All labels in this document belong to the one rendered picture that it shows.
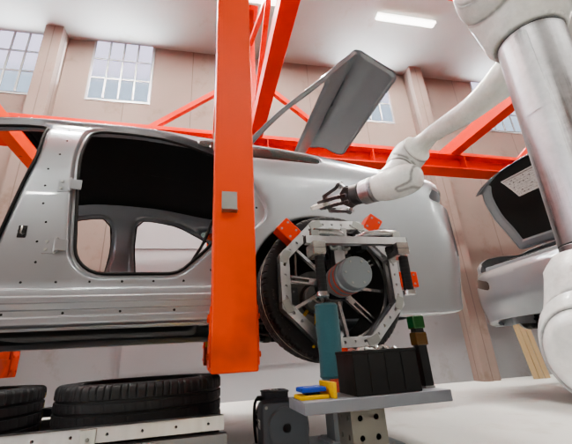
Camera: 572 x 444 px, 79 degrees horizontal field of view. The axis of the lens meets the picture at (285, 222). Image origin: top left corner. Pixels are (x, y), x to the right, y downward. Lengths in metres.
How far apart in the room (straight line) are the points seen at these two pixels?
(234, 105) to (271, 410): 1.26
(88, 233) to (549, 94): 5.98
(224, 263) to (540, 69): 1.03
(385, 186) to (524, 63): 0.57
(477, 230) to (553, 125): 7.15
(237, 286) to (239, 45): 1.17
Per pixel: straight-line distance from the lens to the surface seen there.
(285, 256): 1.44
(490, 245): 7.85
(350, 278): 1.35
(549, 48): 0.73
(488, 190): 5.03
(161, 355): 5.54
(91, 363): 5.78
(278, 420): 1.44
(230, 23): 1.99
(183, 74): 7.72
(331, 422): 1.64
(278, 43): 3.55
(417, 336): 1.20
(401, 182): 1.13
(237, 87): 1.70
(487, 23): 0.78
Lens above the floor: 0.56
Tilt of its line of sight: 21 degrees up
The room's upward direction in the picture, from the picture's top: 4 degrees counter-clockwise
